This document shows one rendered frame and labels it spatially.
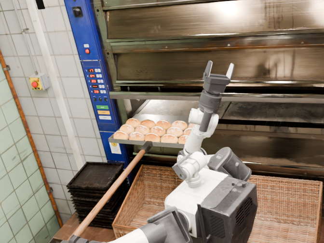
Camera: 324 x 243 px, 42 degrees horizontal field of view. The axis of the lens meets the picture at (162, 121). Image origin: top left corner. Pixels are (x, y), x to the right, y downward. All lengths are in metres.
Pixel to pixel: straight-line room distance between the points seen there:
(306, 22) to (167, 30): 0.72
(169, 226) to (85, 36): 1.46
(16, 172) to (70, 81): 0.85
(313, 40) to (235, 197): 0.97
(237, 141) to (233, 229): 1.09
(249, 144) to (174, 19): 0.84
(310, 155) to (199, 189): 1.02
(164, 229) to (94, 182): 1.31
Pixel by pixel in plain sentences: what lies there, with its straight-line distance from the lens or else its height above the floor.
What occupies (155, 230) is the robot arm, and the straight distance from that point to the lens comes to 1.46.
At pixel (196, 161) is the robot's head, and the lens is 1.57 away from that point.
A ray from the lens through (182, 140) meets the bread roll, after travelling 2.29.
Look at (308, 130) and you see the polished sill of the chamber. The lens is 2.40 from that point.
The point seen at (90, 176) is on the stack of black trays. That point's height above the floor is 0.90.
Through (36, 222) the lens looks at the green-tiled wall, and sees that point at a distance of 3.54.
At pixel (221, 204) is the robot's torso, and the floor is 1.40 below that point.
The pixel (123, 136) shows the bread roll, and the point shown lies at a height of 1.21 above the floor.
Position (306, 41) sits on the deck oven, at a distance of 2.20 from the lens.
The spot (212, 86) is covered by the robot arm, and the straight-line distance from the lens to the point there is 1.75.
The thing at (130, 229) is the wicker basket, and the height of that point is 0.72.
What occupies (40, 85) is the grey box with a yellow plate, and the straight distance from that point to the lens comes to 2.91.
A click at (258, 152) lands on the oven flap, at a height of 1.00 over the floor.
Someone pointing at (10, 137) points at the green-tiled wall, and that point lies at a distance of 3.21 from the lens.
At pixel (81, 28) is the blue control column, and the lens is 2.60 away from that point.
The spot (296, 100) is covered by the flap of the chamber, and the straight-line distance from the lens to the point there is 2.16.
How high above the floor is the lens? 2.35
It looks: 27 degrees down
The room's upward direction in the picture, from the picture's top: 11 degrees counter-clockwise
